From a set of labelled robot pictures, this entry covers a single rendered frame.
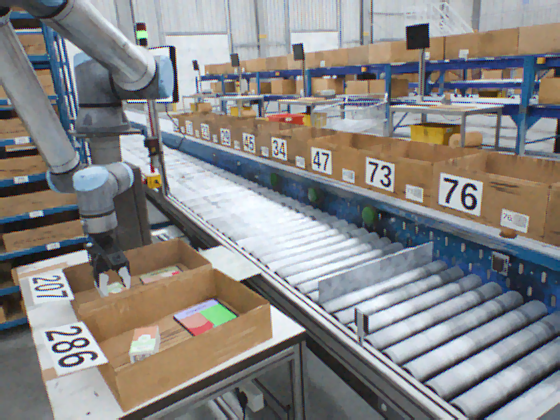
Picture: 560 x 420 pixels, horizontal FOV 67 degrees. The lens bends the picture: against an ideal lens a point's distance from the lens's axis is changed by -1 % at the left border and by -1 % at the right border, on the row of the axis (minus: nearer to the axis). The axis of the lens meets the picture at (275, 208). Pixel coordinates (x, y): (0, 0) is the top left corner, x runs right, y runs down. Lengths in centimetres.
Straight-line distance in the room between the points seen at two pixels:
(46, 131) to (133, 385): 71
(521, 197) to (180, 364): 101
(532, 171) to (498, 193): 30
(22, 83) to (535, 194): 136
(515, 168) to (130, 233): 141
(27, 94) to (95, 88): 41
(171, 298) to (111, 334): 18
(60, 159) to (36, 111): 16
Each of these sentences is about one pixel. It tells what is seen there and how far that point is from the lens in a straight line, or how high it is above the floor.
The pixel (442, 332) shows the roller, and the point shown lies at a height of 75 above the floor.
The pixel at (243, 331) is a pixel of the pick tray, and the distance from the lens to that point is 105.
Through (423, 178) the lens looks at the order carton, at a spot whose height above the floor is 99.
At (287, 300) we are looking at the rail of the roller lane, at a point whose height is 72.
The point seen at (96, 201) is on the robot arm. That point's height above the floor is 108.
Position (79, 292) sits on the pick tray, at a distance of 151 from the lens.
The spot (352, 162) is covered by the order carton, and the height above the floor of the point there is 99.
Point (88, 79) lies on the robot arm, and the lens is 163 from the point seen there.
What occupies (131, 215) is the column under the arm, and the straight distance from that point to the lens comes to 169.
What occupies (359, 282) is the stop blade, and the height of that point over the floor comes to 76.
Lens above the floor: 138
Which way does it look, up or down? 18 degrees down
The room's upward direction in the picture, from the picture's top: 4 degrees counter-clockwise
